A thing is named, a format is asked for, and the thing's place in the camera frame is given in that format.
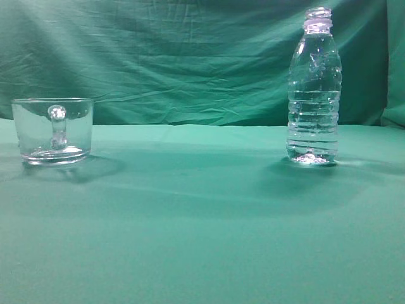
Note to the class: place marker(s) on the clear plastic water bottle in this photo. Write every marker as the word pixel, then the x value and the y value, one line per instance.
pixel 314 89

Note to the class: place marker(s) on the clear glass cup with handle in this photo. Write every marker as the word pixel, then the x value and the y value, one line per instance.
pixel 53 131

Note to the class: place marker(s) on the green backdrop cloth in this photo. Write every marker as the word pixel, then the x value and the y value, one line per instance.
pixel 196 62

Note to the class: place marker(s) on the green table cloth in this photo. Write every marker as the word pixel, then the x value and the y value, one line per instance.
pixel 200 214

